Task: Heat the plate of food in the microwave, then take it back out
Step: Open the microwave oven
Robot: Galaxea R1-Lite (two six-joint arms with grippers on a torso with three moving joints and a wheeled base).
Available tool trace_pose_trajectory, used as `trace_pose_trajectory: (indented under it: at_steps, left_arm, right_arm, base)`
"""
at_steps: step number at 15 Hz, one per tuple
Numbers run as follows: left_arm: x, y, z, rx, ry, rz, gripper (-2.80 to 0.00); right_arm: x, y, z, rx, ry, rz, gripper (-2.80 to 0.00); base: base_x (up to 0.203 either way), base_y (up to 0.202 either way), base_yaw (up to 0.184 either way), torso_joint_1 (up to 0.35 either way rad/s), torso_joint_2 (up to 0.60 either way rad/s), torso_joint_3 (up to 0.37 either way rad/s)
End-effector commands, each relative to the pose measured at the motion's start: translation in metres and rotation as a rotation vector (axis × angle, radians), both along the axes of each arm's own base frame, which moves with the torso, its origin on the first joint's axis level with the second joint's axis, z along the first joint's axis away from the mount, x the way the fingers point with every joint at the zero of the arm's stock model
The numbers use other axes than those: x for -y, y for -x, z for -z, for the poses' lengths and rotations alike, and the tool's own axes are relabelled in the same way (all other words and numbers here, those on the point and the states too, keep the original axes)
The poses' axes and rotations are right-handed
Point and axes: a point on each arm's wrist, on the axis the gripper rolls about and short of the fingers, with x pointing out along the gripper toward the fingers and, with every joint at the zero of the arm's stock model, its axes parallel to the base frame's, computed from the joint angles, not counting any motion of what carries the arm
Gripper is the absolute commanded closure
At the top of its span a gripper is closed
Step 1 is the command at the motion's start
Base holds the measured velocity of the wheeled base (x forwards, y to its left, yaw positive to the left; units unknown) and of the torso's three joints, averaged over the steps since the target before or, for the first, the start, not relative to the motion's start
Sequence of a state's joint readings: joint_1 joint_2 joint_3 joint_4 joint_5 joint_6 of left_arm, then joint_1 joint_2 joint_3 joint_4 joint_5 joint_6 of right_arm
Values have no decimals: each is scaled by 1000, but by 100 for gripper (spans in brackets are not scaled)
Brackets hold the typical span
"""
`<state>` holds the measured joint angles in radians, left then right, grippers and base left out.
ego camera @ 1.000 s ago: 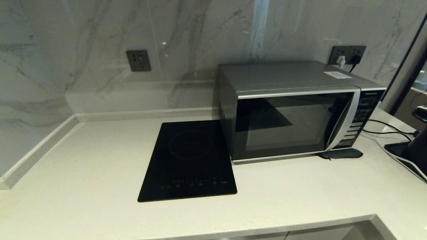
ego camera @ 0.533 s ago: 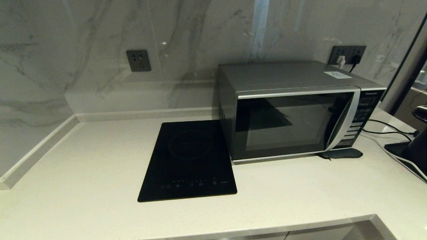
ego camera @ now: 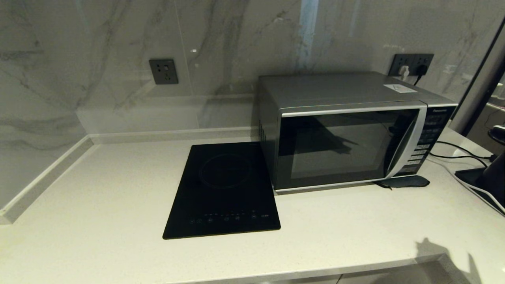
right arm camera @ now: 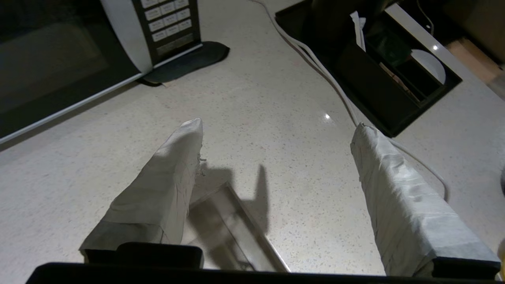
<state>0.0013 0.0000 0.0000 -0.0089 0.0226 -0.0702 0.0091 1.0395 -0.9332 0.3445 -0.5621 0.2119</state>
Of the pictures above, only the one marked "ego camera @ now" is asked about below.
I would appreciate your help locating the black rubber pad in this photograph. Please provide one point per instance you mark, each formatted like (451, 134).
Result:
(408, 182)

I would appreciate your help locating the black power plug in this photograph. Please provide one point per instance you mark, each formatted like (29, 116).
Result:
(422, 70)

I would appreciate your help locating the grey single wall socket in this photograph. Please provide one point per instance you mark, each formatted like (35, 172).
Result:
(163, 71)

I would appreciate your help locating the white power plug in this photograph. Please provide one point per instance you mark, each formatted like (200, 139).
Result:
(404, 72)

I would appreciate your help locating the black induction cooktop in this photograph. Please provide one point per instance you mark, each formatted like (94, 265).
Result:
(221, 197)

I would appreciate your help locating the beige armchair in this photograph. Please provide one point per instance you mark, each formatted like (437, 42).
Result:
(483, 126)

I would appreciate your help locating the white warning sticker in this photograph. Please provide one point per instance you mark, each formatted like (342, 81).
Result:
(400, 88)

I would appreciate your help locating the silver Panasonic microwave oven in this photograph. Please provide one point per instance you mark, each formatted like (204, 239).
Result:
(335, 88)

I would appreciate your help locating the grey double wall socket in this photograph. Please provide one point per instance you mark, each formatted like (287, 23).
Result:
(403, 58)

